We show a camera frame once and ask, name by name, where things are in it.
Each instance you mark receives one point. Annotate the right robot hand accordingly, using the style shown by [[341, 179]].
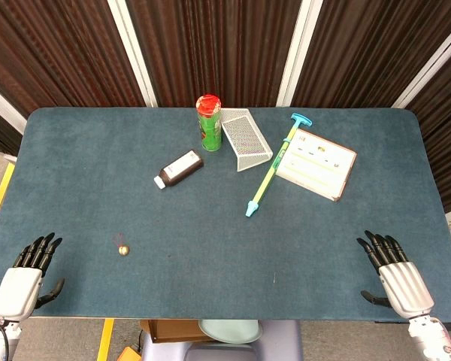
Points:
[[404, 282]]

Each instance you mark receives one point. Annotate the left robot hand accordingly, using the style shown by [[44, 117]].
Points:
[[18, 286]]

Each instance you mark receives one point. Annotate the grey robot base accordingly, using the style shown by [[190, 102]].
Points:
[[229, 346]]

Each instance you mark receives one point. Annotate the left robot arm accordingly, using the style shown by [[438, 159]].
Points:
[[0, 340]]

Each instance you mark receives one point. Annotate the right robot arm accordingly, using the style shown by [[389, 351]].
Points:
[[432, 338]]

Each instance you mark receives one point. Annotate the orange object on floor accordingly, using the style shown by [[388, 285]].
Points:
[[129, 354]]

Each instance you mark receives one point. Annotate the brown cardboard box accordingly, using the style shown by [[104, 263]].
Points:
[[173, 331]]

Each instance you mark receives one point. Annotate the teal yellow toy pump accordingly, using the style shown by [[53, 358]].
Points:
[[276, 163]]

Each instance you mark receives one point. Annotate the pale green round plate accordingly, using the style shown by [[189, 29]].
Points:
[[231, 331]]

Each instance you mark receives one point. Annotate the brown bottle white cap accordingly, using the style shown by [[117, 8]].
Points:
[[178, 170]]

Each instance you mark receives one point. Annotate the blue felt table cover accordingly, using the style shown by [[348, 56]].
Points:
[[210, 233]]

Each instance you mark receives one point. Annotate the green can red lid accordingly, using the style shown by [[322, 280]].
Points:
[[209, 124]]

